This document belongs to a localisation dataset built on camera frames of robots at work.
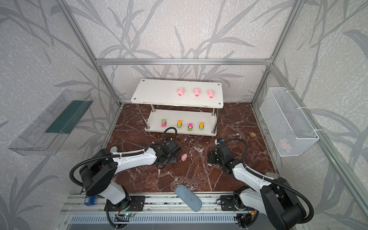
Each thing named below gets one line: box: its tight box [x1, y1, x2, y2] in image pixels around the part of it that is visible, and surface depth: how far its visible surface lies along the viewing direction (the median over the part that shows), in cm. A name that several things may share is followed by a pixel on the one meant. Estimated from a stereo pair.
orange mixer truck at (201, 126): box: [198, 122, 205, 131], surface depth 98 cm
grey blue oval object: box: [175, 184, 203, 213], surface depth 74 cm
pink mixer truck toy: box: [187, 123, 194, 132], surface depth 98 cm
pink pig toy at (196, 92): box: [193, 88, 201, 97], surface depth 78 cm
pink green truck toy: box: [161, 118, 167, 128], surface depth 100 cm
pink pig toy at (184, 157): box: [181, 152, 188, 161], surface depth 90 cm
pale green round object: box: [110, 145, 118, 153], surface depth 93 cm
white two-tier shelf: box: [130, 79, 224, 136], surface depth 81 cm
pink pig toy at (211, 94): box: [207, 89, 215, 99], surface depth 77 cm
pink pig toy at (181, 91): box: [177, 87, 185, 97], surface depth 78 cm
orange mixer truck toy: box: [177, 119, 183, 129], surface depth 100 cm
